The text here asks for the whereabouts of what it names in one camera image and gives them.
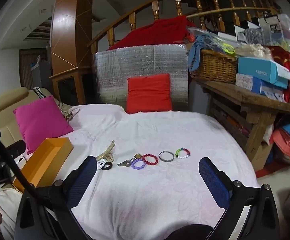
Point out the gold hair claw clip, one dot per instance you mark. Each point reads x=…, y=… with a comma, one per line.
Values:
x=107, y=155

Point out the grey cabinet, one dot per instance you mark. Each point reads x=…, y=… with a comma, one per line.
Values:
x=41, y=75

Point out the wicker basket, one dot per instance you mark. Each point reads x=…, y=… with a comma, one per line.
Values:
x=214, y=67

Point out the white patterned box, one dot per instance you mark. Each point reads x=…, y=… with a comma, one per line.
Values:
x=247, y=82

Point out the blue cloth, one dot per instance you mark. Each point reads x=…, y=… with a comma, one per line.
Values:
x=197, y=47

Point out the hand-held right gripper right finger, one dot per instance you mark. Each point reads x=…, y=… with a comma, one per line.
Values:
x=212, y=180

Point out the grey hair clip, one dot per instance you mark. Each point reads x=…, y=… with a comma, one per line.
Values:
x=125, y=163

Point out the beige leather sofa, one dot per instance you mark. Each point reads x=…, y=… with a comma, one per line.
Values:
x=7, y=97

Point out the red floor mat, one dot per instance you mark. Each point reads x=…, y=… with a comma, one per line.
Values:
x=272, y=170

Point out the silver bangle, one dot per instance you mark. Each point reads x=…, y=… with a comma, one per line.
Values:
x=160, y=157

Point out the stack of folded cloths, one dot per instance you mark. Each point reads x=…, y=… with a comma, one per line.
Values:
x=289, y=140

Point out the red blanket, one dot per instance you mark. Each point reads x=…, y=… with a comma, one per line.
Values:
x=160, y=32

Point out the orange cardboard box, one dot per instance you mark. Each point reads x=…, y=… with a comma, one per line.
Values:
x=47, y=152

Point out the clear plastic storage bin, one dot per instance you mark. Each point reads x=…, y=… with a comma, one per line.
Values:
x=282, y=27

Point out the silver insulation mat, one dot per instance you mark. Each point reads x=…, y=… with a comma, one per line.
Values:
x=140, y=60

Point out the light blue shoebox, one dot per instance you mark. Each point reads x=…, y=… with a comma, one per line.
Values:
x=259, y=71

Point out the wooden table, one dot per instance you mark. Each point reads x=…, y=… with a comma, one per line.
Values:
x=249, y=97

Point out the wooden column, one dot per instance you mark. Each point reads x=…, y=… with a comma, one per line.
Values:
x=70, y=25

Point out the red patterned cloth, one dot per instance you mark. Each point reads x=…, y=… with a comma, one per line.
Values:
x=284, y=57

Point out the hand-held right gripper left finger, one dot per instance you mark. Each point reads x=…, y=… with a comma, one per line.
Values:
x=83, y=177

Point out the clear plastic bag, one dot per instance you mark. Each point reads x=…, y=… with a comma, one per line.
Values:
x=209, y=36

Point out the pink pillow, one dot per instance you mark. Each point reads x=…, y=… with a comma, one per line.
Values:
x=40, y=122

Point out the red pillow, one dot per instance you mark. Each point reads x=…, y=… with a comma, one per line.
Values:
x=148, y=93

